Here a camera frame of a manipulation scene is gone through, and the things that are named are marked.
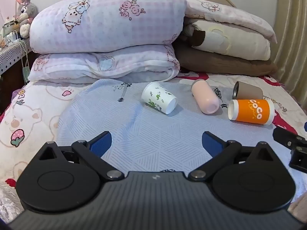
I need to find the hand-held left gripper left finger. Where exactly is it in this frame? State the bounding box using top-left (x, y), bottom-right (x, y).
top-left (31, 131), bottom-right (125, 181)

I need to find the grey fuzzy blanket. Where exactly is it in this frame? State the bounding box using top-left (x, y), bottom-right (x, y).
top-left (0, 179), bottom-right (26, 223)

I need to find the cream blanket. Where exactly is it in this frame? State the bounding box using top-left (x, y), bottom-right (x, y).
top-left (184, 20), bottom-right (271, 61)

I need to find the orange and white cup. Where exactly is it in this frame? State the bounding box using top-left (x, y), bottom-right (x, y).
top-left (227, 98), bottom-right (275, 126)

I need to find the pale pink printed quilt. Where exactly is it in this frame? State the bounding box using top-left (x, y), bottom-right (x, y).
top-left (179, 0), bottom-right (278, 44)

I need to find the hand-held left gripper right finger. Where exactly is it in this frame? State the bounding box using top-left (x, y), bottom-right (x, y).
top-left (188, 131), bottom-right (274, 182)

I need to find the white cup with green leaves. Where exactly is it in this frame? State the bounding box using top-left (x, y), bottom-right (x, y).
top-left (141, 81), bottom-right (178, 115)

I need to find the brown cup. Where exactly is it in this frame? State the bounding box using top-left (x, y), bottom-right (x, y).
top-left (232, 81), bottom-right (264, 100)

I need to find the pink cup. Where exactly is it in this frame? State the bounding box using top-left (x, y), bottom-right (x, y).
top-left (191, 79), bottom-right (220, 114)

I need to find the pink checked folded quilt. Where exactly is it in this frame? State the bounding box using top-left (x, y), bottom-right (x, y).
top-left (28, 44), bottom-right (181, 84)

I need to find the grey rabbit plush toy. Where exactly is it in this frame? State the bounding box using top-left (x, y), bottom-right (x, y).
top-left (15, 0), bottom-right (39, 39)

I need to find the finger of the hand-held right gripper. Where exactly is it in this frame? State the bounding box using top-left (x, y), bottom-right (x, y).
top-left (273, 126), bottom-right (307, 151)
top-left (289, 147), bottom-right (307, 173)

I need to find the brown blanket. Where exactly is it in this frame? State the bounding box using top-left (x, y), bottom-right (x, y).
top-left (173, 40), bottom-right (279, 76)

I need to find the white cable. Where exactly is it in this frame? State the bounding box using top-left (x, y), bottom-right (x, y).
top-left (13, 30), bottom-right (31, 73)

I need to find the top pink checked pillow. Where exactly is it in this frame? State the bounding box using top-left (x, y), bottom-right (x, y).
top-left (29, 0), bottom-right (188, 54)

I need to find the beige curtain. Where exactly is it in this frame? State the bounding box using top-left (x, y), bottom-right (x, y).
top-left (273, 0), bottom-right (307, 104)

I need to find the nightstand with patterned cover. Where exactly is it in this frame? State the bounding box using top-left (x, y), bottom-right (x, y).
top-left (0, 38), bottom-right (33, 114)

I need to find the light blue quilted mat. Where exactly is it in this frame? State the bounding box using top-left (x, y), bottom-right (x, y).
top-left (56, 79), bottom-right (307, 197)

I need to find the clutter of small appliances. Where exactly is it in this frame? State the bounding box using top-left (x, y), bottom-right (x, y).
top-left (0, 17), bottom-right (22, 46)

